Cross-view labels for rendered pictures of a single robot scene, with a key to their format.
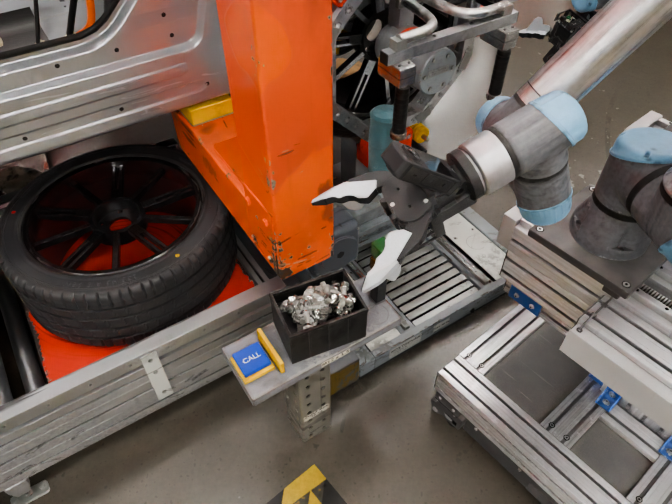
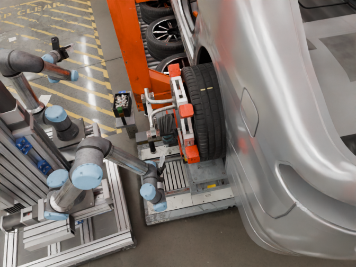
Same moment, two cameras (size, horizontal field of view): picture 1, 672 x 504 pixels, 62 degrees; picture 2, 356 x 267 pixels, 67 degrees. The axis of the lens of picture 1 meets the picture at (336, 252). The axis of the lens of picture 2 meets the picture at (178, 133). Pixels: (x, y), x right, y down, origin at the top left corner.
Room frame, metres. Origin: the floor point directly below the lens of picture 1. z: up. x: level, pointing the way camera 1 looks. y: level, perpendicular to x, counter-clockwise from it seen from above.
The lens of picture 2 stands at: (2.04, -1.26, 2.26)
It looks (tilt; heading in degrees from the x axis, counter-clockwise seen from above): 53 degrees down; 118
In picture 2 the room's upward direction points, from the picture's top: 7 degrees counter-clockwise
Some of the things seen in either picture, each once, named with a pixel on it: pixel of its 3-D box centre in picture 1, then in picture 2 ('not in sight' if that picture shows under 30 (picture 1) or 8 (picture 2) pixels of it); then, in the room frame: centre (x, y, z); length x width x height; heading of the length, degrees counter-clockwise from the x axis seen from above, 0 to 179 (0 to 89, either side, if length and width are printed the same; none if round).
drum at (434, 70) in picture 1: (414, 56); (171, 118); (1.46, -0.22, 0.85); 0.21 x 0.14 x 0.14; 33
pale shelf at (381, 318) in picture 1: (313, 335); (124, 108); (0.81, 0.06, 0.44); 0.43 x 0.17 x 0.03; 123
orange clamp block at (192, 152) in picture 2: not in sight; (192, 154); (1.69, -0.44, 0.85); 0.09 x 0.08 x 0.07; 123
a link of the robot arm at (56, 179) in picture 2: not in sight; (61, 183); (1.12, -0.93, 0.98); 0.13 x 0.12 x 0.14; 118
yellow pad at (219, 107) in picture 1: (203, 101); not in sight; (1.46, 0.39, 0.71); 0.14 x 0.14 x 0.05; 33
